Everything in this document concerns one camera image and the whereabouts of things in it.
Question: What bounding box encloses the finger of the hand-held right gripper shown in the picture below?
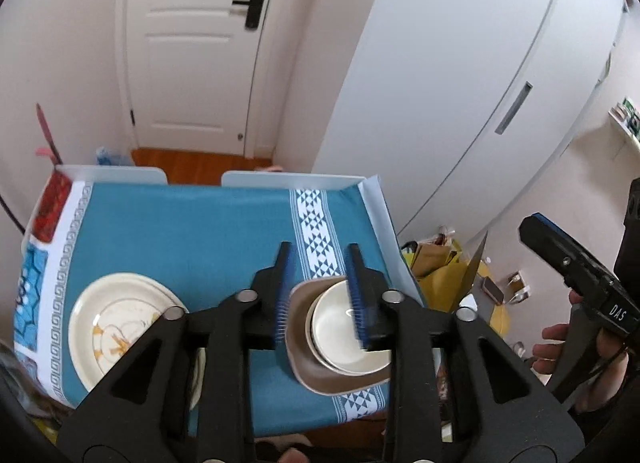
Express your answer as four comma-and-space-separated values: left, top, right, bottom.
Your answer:
518, 212, 617, 295

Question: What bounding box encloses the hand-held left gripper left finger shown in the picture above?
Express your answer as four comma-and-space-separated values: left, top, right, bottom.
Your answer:
57, 242, 296, 463

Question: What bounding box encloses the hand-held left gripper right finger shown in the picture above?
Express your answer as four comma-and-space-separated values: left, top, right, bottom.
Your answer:
345, 244, 586, 463

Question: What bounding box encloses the cream bowl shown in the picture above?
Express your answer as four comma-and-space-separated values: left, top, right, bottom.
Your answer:
310, 280, 368, 368

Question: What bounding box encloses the white bowl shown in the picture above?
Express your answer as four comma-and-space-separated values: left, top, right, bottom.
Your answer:
304, 285, 394, 377

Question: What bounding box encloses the brown square bowl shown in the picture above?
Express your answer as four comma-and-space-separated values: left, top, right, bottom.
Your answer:
283, 276, 394, 397

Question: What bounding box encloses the cream plate with yellow print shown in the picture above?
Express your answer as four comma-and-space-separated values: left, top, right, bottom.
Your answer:
68, 272, 192, 395

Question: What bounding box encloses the person's right hand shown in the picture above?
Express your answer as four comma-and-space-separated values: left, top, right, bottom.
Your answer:
531, 322, 635, 415

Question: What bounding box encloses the smartphone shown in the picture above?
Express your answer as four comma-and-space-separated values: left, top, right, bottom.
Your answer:
480, 276, 505, 304

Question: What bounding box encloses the brown paper bag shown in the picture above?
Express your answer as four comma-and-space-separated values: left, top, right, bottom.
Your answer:
409, 237, 462, 280

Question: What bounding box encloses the yellow bag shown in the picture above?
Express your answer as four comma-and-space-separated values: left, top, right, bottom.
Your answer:
402, 242, 512, 345

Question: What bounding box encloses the blue patterned tablecloth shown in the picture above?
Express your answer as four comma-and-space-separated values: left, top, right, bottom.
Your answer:
12, 175, 427, 438

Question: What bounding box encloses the white chair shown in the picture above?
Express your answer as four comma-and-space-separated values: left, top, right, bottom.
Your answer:
220, 170, 374, 190
56, 164, 169, 186

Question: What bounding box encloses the white wardrobe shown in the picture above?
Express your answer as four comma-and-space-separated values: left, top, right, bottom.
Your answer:
312, 0, 627, 245

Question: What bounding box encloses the clear blue plastic bag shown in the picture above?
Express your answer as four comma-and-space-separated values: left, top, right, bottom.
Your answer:
94, 145, 134, 168

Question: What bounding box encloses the white panel door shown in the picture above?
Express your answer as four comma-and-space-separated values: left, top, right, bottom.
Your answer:
115, 0, 322, 160

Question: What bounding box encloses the wall socket with plugs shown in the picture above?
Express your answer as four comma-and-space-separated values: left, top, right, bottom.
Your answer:
506, 270, 532, 302

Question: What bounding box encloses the white wall shelf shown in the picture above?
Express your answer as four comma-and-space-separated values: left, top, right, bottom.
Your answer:
607, 97, 640, 150

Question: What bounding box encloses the pink long-handled tool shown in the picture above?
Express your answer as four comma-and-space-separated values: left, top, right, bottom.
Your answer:
34, 102, 65, 166

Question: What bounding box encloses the black door handle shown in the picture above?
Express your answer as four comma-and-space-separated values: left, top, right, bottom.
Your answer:
231, 0, 270, 32

